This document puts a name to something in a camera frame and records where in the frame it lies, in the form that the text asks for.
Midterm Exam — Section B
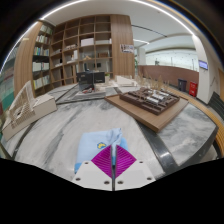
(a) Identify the dark bin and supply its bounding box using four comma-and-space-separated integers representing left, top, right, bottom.
177, 78, 188, 92

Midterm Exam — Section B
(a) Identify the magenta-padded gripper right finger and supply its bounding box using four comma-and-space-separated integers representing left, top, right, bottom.
114, 144, 157, 192

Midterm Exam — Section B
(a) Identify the curved ceiling light strip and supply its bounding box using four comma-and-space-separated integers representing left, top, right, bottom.
0, 0, 196, 76

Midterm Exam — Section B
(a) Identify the tall bookshelf with books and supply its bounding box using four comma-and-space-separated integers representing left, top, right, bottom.
0, 49, 16, 134

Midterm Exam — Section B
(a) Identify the small white building model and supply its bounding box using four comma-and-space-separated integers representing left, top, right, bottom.
114, 75, 138, 88

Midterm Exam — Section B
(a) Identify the wooden model base board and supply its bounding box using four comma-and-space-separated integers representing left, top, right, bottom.
104, 93, 190, 133

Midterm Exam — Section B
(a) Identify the dark brown architectural model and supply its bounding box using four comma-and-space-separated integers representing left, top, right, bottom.
119, 86, 181, 116

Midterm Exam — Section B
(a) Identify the brown reception counter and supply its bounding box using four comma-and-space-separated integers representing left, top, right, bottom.
137, 64, 200, 91

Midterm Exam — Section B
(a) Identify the bare tree model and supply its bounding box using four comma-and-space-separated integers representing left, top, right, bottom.
133, 74, 168, 92

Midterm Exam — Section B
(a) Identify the red bin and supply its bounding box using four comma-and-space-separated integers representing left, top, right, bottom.
188, 81, 199, 98

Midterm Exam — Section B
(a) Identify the grey model base plate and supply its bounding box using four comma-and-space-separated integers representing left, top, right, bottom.
56, 84, 118, 105

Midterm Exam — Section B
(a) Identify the poster on shelf side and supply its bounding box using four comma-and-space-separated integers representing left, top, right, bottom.
119, 43, 135, 54

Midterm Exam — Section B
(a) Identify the black building model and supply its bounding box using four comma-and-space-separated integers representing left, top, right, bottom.
75, 71, 107, 93

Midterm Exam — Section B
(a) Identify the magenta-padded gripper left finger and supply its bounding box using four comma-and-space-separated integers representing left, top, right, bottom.
71, 145, 114, 192

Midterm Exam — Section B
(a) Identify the wooden shelf unit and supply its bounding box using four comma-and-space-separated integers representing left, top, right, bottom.
13, 13, 136, 98

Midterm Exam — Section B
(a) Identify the light blue towel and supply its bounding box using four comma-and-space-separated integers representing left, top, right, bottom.
74, 127, 130, 174

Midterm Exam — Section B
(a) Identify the white architectural model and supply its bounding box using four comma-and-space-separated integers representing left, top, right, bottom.
1, 80, 58, 142

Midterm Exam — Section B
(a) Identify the wall-mounted screen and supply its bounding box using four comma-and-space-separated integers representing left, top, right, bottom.
198, 59, 209, 71

